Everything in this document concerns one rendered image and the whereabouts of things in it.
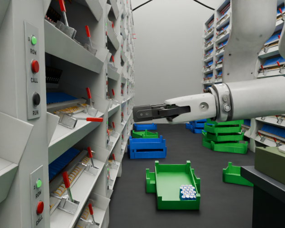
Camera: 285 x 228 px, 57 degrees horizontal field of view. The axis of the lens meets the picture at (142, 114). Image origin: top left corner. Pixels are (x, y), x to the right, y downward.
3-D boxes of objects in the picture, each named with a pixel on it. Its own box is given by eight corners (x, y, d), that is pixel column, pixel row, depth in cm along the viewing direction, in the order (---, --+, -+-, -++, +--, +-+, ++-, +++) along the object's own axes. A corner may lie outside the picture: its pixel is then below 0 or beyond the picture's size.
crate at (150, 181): (193, 180, 167) (193, 168, 166) (200, 192, 147) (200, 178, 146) (145, 180, 167) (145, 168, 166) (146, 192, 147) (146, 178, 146)
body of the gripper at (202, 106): (225, 123, 53) (170, 130, 53) (211, 118, 63) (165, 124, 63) (221, 86, 52) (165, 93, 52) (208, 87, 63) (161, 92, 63)
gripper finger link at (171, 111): (180, 115, 50) (155, 116, 53) (197, 109, 56) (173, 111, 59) (180, 108, 50) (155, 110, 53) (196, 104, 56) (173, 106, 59)
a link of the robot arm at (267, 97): (217, 83, 62) (230, 83, 53) (273, 76, 62) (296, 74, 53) (220, 118, 63) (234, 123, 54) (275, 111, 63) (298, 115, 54)
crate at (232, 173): (277, 179, 168) (277, 167, 168) (275, 190, 151) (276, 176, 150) (228, 173, 183) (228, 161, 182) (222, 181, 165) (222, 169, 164)
